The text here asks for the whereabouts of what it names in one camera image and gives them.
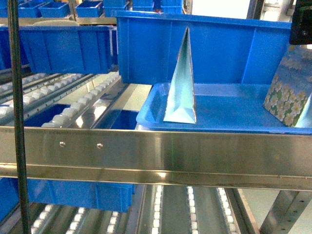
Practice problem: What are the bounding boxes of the large blue plastic bin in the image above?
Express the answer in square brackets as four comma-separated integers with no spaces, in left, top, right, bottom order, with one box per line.
[116,11,312,135]

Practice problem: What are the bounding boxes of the black vertical cable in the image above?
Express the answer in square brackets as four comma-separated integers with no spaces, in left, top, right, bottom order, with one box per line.
[7,0,32,234]

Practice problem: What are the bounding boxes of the blue bin left neighbour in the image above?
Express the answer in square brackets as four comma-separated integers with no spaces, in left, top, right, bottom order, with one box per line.
[0,24,115,75]

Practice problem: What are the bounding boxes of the flower gift bag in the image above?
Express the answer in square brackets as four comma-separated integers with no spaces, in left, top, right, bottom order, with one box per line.
[263,45,312,128]
[163,27,196,124]

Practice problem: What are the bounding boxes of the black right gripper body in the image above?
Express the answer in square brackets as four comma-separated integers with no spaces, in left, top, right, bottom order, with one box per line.
[289,0,312,45]

